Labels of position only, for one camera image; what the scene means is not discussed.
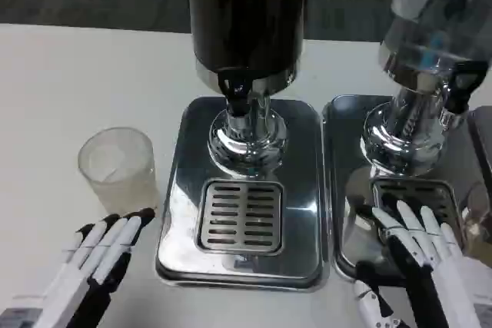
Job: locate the slotted steel drip grid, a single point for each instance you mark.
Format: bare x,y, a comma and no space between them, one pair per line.
442,191
240,214

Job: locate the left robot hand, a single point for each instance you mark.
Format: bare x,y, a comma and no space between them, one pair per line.
96,251

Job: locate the clear drink dispenser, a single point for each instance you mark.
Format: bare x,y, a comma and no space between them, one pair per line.
426,28

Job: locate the dark drink dispenser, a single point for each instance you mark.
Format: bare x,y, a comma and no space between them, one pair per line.
248,17

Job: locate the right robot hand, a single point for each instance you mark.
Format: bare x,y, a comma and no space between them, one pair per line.
426,278

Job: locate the clear ribbed glass cup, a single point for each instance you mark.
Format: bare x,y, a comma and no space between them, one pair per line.
119,186

